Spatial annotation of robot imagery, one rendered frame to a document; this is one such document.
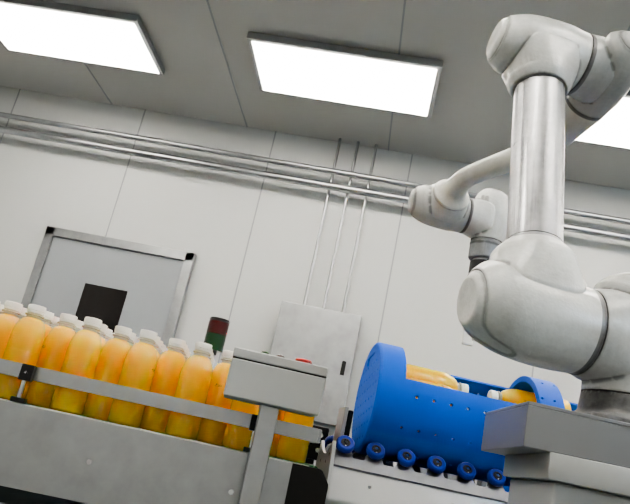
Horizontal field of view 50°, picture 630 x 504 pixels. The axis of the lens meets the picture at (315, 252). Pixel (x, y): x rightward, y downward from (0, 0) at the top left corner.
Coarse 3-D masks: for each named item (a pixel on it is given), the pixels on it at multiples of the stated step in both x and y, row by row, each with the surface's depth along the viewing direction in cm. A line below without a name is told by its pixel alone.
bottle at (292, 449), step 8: (288, 416) 160; (296, 416) 160; (304, 416) 160; (304, 424) 159; (312, 424) 161; (280, 440) 160; (288, 440) 158; (296, 440) 158; (304, 440) 159; (280, 448) 159; (288, 448) 158; (296, 448) 158; (304, 448) 159; (280, 456) 158; (288, 456) 157; (296, 456) 157; (304, 456) 159
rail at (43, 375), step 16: (0, 368) 146; (16, 368) 147; (64, 384) 147; (80, 384) 148; (96, 384) 148; (112, 384) 148; (128, 400) 148; (144, 400) 148; (160, 400) 149; (176, 400) 149; (208, 416) 149; (224, 416) 149; (240, 416) 150; (288, 432) 150; (304, 432) 151
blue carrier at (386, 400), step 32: (384, 352) 169; (384, 384) 162; (416, 384) 164; (480, 384) 188; (512, 384) 187; (544, 384) 174; (384, 416) 161; (416, 416) 162; (448, 416) 162; (480, 416) 163; (416, 448) 164; (448, 448) 163; (480, 448) 163; (480, 480) 173
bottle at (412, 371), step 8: (408, 368) 176; (416, 368) 177; (424, 368) 178; (408, 376) 175; (416, 376) 175; (424, 376) 176; (432, 376) 176; (440, 376) 177; (448, 376) 178; (448, 384) 176; (456, 384) 177
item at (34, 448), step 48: (0, 432) 141; (48, 432) 142; (96, 432) 143; (144, 432) 145; (0, 480) 139; (48, 480) 140; (96, 480) 141; (144, 480) 142; (192, 480) 143; (240, 480) 144; (288, 480) 146
